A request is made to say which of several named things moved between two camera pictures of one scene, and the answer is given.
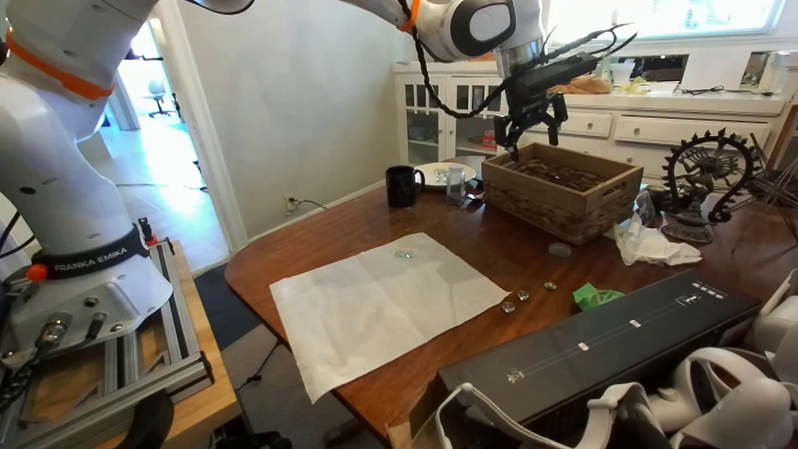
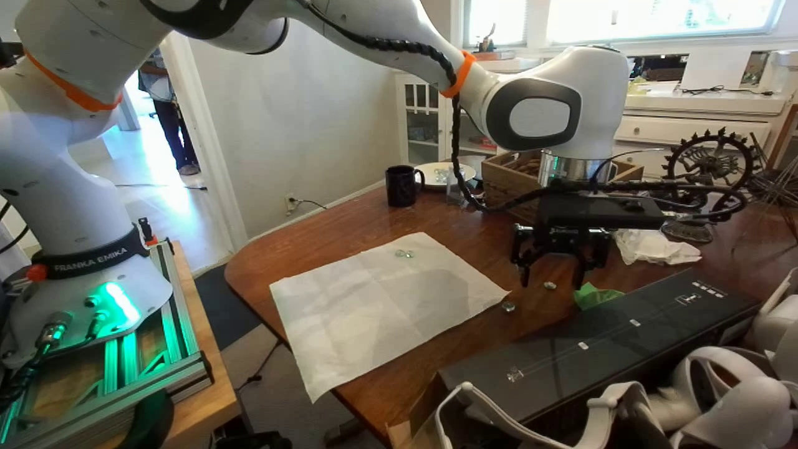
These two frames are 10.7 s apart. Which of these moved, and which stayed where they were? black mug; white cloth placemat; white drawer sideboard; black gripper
Moved: black gripper
Stayed: white drawer sideboard; white cloth placemat; black mug
